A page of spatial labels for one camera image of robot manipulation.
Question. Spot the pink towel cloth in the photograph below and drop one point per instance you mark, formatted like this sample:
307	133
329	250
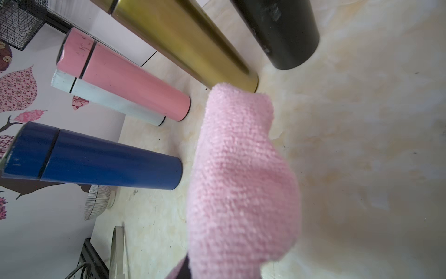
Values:
243	207

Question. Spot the gold thermos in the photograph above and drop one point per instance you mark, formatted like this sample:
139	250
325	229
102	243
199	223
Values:
184	34

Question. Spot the blue thermos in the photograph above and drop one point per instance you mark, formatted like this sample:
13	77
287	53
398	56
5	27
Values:
42	154

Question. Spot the white thermos black lid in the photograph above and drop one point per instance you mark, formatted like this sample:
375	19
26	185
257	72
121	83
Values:
91	93

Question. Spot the pink thermos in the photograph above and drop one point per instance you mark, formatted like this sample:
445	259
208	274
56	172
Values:
85	58

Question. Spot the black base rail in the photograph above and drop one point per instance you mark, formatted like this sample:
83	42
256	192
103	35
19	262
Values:
90	264

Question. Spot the black wire basket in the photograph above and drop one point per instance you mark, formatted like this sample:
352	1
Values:
21	20

